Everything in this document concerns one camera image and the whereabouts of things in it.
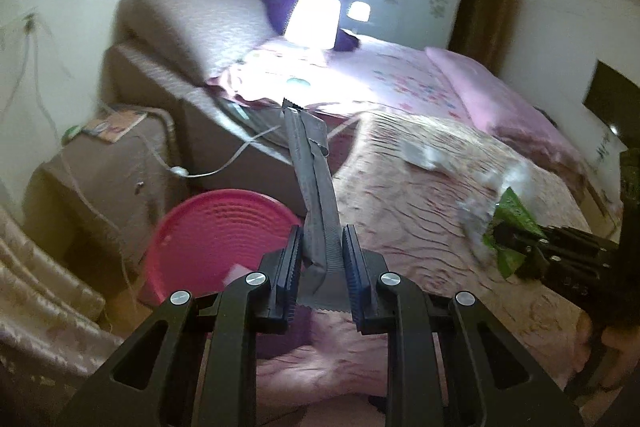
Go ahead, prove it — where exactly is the floral bed sheet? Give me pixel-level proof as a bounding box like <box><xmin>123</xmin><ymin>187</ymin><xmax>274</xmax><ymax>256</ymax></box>
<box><xmin>207</xmin><ymin>34</ymin><xmax>482</xmax><ymax>118</ymax></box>

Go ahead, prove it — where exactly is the grey bed frame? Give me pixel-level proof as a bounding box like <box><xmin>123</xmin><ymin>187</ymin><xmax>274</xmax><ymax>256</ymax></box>
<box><xmin>102</xmin><ymin>44</ymin><xmax>312</xmax><ymax>208</ymax></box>

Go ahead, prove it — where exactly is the green snack wrapper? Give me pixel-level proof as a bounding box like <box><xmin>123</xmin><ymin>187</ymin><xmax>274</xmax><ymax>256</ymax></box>
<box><xmin>481</xmin><ymin>187</ymin><xmax>549</xmax><ymax>281</ymax></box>

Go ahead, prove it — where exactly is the colourful book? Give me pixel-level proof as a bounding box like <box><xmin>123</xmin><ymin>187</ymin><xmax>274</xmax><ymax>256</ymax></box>
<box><xmin>82</xmin><ymin>107</ymin><xmax>147</xmax><ymax>143</ymax></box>

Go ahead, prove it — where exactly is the grey snack wrapper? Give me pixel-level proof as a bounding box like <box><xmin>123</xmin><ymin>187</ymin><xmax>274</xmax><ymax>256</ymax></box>
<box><xmin>282</xmin><ymin>98</ymin><xmax>352</xmax><ymax>311</ymax></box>

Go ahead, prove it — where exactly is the wall cable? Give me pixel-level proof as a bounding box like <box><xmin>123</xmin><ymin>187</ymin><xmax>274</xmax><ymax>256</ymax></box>
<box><xmin>0</xmin><ymin>13</ymin><xmax>67</xmax><ymax>134</ymax></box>

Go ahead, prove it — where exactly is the white cable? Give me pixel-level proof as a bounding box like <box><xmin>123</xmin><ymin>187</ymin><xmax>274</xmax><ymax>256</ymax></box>
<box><xmin>102</xmin><ymin>104</ymin><xmax>362</xmax><ymax>178</ymax></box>

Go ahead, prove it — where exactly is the pink plastic basket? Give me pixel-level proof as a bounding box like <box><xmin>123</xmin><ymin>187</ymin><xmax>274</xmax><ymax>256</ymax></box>
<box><xmin>145</xmin><ymin>189</ymin><xmax>305</xmax><ymax>308</ymax></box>

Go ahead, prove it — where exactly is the folded pink quilt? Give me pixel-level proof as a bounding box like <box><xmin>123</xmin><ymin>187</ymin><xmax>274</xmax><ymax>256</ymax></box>
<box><xmin>424</xmin><ymin>46</ymin><xmax>590</xmax><ymax>188</ymax></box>

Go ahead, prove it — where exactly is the rose pattern blanket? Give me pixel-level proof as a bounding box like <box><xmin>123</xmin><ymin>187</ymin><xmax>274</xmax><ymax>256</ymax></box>
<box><xmin>254</xmin><ymin>109</ymin><xmax>623</xmax><ymax>427</ymax></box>

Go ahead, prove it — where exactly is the grey headboard cushion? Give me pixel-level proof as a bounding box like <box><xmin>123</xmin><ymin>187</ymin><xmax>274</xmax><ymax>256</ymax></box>
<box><xmin>117</xmin><ymin>0</ymin><xmax>274</xmax><ymax>84</ymax></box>

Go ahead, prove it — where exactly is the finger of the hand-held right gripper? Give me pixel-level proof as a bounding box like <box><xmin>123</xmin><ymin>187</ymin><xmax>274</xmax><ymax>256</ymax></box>
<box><xmin>519</xmin><ymin>249</ymin><xmax>557</xmax><ymax>281</ymax></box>
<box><xmin>492</xmin><ymin>225</ymin><xmax>556</xmax><ymax>258</ymax></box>

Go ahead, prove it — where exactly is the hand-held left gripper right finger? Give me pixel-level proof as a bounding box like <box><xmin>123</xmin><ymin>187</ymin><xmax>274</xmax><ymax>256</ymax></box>
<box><xmin>342</xmin><ymin>224</ymin><xmax>583</xmax><ymax>427</ymax></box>

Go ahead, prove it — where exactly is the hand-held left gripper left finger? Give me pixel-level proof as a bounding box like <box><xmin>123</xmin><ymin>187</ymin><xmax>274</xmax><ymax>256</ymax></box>
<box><xmin>55</xmin><ymin>224</ymin><xmax>304</xmax><ymax>427</ymax></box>

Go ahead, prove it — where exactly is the patterned curtain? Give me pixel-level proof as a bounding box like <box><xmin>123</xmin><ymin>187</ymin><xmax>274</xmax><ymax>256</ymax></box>
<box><xmin>0</xmin><ymin>206</ymin><xmax>127</xmax><ymax>385</ymax></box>

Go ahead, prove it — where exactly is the black wall television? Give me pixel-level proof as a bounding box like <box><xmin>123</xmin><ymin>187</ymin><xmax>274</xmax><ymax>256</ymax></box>
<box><xmin>582</xmin><ymin>59</ymin><xmax>640</xmax><ymax>138</ymax></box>

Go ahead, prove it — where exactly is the brown wooden door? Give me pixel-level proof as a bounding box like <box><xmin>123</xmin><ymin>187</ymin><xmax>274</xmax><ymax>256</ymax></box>
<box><xmin>449</xmin><ymin>0</ymin><xmax>514</xmax><ymax>78</ymax></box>

